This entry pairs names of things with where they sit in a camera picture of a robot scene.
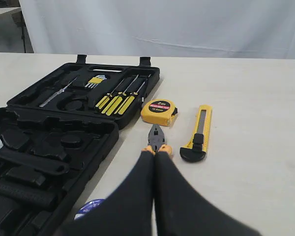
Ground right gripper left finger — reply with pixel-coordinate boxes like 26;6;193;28
54;148;154;236

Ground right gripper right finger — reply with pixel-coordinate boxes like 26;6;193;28
154;152;260;236

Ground electrical tape roll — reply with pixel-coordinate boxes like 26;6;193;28
74;199;105;220

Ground yellow utility knife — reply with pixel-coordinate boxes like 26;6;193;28
179;105;212;163

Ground orange black combination pliers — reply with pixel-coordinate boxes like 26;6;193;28
142;124;173;158

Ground yellow tape measure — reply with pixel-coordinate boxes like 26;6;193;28
141;99;178;127

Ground black plastic tool case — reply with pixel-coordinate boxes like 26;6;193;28
0;55;160;236

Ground claw hammer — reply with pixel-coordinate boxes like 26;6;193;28
0;180;58;209

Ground middle yellow black screwdriver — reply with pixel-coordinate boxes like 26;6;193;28
101;75;139;116

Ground small yellow black screwdriver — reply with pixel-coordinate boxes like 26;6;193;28
95;79;124;110

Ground right yellow black screwdriver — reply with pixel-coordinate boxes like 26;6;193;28
115;82;146;115

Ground yellow hex key set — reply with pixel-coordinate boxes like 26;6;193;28
85;75;107;89

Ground adjustable wrench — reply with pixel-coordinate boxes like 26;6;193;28
0;139;70;176

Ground white backdrop curtain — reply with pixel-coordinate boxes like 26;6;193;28
20;0;295;59

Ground black tripod stand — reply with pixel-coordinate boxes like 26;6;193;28
11;10;34;53

